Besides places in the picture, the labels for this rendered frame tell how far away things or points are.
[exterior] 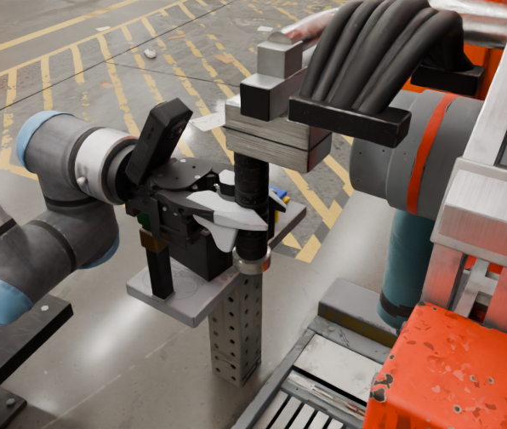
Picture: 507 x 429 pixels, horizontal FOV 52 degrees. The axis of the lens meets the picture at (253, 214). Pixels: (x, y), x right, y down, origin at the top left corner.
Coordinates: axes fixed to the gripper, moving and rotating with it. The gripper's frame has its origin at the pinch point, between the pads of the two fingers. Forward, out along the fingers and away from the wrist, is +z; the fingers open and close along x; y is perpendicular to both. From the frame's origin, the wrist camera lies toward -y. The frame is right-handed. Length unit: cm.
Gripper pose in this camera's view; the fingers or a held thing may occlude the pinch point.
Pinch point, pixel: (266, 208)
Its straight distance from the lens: 54.1
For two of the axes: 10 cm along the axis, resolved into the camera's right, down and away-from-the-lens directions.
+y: 0.0, 8.2, 5.7
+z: 8.4, 3.1, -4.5
